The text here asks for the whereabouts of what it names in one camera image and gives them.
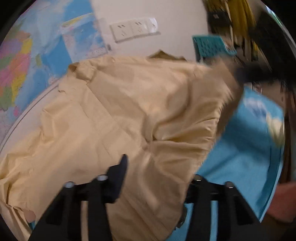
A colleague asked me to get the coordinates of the white left wall socket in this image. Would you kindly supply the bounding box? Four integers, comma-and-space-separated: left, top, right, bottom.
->
109, 21, 134, 43

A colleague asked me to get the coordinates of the white middle wall socket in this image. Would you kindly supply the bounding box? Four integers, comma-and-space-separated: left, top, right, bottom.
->
130, 19, 149, 37

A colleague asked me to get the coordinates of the pink sleeved right forearm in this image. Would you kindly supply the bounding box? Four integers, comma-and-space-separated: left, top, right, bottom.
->
267, 182, 296, 223

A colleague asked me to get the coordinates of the yellow hanging garment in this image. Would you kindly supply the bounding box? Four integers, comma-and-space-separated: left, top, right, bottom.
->
203, 1, 259, 61

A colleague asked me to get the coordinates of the blue floral bed sheet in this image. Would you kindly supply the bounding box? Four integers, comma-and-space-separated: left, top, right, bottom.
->
170, 88, 283, 240

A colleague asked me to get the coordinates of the cream large garment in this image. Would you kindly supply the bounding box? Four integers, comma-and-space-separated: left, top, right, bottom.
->
1, 56, 243, 240

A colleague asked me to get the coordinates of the teal plastic upper basket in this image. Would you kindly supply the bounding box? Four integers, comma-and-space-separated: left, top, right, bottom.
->
192, 35, 237, 62

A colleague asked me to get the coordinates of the olive brown garment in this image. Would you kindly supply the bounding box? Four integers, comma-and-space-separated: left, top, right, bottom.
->
148, 50, 186, 61

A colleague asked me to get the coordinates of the colourful wall map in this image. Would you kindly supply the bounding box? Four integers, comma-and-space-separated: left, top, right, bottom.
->
1, 1, 107, 138

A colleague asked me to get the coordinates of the white wall socket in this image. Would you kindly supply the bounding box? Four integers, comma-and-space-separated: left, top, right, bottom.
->
130, 19, 149, 37
109, 21, 134, 43

